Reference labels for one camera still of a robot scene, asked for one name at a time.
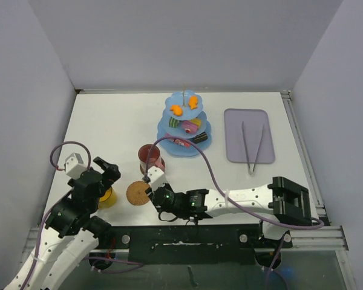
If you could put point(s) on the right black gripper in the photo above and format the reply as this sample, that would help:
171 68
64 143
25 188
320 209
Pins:
149 191

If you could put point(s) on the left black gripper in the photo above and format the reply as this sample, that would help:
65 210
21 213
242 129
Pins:
111 174

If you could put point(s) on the yellow enamel mug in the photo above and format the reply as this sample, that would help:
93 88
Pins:
108 199

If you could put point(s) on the woven rattan coaster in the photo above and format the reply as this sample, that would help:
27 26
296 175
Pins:
136 193

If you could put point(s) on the pink patterned mug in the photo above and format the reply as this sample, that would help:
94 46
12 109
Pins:
150 157

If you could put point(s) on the red pink macaron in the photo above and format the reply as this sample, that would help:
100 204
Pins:
180 142

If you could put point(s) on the chocolate layered cake slice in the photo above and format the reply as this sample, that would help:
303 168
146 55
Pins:
200 138

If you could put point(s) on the pink strawberry cake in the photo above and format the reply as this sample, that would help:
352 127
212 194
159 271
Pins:
189 127

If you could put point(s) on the green striped macaron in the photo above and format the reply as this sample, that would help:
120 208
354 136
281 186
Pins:
173 122

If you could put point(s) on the yellow pink cake slice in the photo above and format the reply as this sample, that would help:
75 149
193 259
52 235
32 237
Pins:
196 121

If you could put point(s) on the orange cookie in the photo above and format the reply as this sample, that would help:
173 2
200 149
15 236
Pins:
176 110
193 102

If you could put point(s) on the metal tongs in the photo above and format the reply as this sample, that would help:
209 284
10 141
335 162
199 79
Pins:
252 140

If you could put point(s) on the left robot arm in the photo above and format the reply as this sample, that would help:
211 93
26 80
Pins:
70 229

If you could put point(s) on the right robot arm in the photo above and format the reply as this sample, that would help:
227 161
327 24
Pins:
281 201

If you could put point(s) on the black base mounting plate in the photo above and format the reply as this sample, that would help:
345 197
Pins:
186 244

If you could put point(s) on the blue three-tier cake stand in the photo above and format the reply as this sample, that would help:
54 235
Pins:
181 98

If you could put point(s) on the purple serving tray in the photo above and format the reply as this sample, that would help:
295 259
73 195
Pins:
253 118

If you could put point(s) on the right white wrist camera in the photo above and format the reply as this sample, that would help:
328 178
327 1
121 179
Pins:
155 177

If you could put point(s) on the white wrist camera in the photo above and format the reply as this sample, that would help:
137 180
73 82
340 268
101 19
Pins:
155 177
74 166

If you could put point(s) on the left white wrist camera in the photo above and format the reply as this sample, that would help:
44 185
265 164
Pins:
74 166

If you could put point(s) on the aluminium rail frame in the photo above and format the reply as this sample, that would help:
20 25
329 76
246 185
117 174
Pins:
114 126

